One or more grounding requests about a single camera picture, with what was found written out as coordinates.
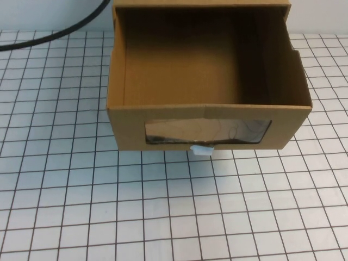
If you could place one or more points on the cardboard drawer with window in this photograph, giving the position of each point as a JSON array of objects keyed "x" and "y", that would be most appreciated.
[{"x": 127, "y": 130}]

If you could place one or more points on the white grid table cover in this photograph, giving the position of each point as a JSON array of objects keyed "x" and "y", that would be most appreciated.
[{"x": 108, "y": 206}]

